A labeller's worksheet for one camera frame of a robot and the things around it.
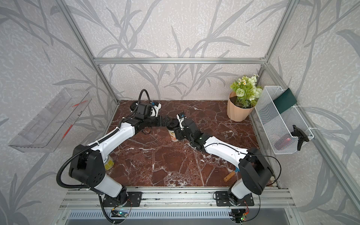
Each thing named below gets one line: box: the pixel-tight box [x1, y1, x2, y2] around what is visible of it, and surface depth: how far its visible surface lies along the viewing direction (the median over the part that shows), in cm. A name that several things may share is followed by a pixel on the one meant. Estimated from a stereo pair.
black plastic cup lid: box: [130, 101, 139, 112], surface depth 95 cm
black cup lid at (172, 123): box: [166, 118, 180, 131], surface depth 85 cm
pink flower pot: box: [226, 90, 255, 122], surface depth 99 cm
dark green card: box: [272, 87, 298, 114], surface depth 73 cm
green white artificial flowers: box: [230, 74, 263, 109], surface depth 90 cm
